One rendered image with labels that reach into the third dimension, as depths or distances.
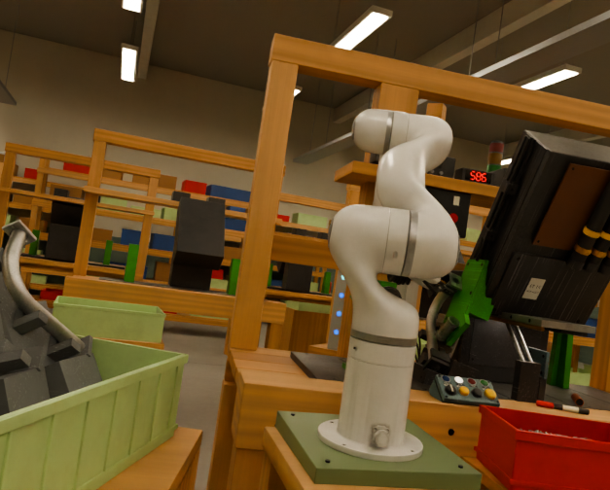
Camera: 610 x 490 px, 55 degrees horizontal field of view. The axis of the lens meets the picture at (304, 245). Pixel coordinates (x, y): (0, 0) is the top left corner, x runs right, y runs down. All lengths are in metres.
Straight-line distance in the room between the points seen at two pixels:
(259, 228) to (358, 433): 1.03
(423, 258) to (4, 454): 0.67
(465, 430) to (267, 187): 0.98
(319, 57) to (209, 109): 9.87
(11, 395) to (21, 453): 0.29
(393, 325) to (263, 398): 0.46
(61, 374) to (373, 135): 0.81
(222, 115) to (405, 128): 10.64
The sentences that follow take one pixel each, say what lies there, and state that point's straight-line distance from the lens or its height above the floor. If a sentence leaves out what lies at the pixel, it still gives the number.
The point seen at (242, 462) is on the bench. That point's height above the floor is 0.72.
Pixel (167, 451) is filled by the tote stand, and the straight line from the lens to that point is 1.20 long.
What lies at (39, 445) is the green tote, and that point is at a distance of 0.83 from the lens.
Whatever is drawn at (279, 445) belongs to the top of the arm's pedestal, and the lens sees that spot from 1.11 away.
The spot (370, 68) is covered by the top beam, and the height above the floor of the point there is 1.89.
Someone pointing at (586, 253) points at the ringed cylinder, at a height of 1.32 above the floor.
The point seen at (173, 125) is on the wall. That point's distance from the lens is 11.73.
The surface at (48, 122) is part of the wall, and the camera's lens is 11.74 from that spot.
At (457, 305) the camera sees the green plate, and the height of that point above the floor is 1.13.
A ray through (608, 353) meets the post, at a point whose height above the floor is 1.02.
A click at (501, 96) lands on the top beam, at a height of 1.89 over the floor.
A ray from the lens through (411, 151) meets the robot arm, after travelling 1.23.
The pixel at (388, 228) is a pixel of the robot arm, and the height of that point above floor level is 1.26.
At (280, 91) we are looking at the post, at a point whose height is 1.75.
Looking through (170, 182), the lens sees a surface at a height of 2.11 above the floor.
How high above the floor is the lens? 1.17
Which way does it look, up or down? 2 degrees up
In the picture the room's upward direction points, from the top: 8 degrees clockwise
